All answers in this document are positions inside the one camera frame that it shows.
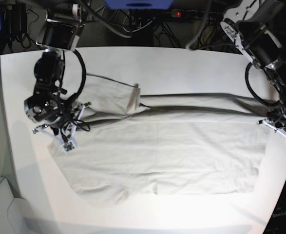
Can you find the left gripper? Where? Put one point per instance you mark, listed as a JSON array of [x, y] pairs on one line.
[[275, 120]]

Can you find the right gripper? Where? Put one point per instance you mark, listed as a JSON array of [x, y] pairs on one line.
[[64, 127]]

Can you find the light grey t-shirt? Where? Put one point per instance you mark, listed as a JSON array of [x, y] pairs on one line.
[[197, 144]]

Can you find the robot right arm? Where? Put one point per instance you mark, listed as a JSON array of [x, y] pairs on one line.
[[64, 23]]

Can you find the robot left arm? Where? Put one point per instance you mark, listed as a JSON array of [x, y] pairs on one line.
[[245, 22]]

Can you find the grey side cabinet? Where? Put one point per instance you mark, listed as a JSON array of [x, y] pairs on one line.
[[12, 212]]

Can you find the blue box overhead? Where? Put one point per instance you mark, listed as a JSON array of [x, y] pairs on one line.
[[138, 4]]

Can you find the black power strip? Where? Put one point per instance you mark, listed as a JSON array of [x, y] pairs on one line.
[[195, 15]]

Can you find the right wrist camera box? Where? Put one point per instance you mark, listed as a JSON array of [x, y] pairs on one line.
[[68, 146]]

